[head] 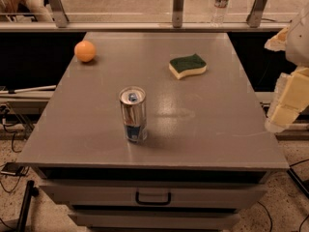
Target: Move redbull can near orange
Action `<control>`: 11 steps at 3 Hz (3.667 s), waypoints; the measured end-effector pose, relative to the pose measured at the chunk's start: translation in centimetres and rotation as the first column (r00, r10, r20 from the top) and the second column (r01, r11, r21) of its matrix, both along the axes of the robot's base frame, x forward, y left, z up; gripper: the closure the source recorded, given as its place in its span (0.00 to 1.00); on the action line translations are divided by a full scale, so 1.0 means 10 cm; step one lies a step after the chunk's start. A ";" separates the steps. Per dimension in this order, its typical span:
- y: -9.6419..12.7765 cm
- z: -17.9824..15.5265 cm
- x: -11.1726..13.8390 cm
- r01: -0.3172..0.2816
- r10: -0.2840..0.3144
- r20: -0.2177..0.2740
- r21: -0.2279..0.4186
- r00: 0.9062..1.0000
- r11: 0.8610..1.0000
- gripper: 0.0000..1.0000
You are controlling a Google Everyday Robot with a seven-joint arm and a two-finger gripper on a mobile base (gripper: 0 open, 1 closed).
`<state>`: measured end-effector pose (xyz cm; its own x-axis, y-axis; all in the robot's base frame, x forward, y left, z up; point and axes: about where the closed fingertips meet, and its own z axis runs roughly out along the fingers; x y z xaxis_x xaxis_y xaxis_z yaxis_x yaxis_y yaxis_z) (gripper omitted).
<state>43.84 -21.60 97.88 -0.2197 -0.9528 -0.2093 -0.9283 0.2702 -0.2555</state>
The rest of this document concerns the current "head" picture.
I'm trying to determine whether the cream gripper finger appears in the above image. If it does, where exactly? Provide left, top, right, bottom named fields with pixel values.
left=265, top=27, right=289, bottom=51
left=265, top=67, right=309, bottom=133

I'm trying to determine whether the white rod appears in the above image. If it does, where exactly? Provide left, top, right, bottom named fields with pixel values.
left=0, top=85, right=57, bottom=95

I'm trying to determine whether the orange fruit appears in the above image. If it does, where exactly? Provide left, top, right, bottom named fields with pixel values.
left=74, top=41, right=96, bottom=63

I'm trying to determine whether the green yellow sponge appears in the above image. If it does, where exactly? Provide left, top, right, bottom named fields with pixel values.
left=169, top=54, right=207, bottom=79

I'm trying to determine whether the silver blue redbull can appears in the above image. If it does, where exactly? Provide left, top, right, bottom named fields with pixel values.
left=119, top=86, right=147, bottom=143

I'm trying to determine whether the black drawer handle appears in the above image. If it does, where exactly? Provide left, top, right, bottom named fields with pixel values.
left=135, top=191, right=172, bottom=206

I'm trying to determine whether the small black device on floor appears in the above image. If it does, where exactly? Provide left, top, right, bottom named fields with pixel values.
left=1, top=162, right=25, bottom=176

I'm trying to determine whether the person in background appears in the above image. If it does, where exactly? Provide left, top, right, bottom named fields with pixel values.
left=0, top=0, right=53, bottom=22

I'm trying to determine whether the clear plastic water bottle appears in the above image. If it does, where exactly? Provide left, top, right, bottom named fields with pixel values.
left=211, top=0, right=229, bottom=27

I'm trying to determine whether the grey drawer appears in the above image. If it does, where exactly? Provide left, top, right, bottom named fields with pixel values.
left=41, top=180, right=267, bottom=210
left=69, top=210, right=239, bottom=230

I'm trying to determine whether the grey upper drawer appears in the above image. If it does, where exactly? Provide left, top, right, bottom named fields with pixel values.
left=41, top=180, right=267, bottom=210

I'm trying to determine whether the metal railing frame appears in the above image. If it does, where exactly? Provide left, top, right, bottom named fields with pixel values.
left=0, top=0, right=300, bottom=32

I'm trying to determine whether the grey lower drawer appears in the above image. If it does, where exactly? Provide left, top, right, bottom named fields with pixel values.
left=69, top=210, right=239, bottom=230

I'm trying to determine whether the black stand leg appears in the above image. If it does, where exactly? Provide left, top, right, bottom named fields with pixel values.
left=16, top=180, right=39, bottom=232

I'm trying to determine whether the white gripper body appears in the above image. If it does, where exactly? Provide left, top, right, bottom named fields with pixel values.
left=286, top=3, right=309, bottom=67

